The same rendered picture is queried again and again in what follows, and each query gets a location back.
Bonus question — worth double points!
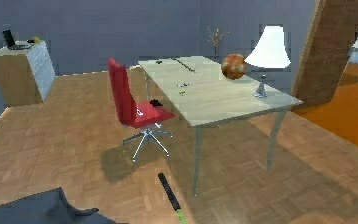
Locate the small green black object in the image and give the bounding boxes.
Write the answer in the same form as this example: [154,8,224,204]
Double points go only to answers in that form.
[176,82,190,96]

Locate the pale wooden table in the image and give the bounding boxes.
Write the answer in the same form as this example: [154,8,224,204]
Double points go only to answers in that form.
[137,55,304,198]

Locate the long black stick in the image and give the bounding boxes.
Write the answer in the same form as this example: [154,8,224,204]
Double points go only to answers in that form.
[172,57,197,73]

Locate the red office chair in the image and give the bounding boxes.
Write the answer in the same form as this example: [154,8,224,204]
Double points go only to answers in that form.
[107,57,176,164]

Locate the orange brown ball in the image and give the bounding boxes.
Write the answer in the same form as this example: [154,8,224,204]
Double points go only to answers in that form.
[220,53,248,81]

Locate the orange dried plant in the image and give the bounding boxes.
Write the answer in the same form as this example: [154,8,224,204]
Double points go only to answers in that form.
[206,26,230,58]

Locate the black and green bat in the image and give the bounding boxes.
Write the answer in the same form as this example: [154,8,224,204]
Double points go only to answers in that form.
[157,172,189,224]

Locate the white table lamp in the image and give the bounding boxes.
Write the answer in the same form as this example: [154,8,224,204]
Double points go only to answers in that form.
[244,25,292,99]

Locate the brown wooden door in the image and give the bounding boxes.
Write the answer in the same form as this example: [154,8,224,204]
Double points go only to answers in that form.
[290,0,358,108]

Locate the wooden chest of drawers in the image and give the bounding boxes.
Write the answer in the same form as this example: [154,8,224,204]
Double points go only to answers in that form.
[0,40,57,108]

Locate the dark grey cloth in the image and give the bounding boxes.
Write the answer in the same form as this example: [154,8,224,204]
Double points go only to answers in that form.
[0,187,130,224]

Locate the black laptop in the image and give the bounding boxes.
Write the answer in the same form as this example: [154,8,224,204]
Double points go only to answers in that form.
[1,29,33,51]

